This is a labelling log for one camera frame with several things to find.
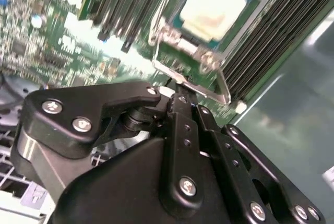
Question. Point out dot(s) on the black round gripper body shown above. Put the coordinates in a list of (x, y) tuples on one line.
[(117, 187)]

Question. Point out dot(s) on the silver square CPU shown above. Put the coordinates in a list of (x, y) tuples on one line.
[(208, 7)]

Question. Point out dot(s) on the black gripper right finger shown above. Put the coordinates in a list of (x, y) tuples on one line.
[(235, 156)]

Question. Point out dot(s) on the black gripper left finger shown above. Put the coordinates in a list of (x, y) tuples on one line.
[(78, 98)]

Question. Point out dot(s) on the metal socket cover frame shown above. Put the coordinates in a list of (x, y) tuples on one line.
[(169, 71)]

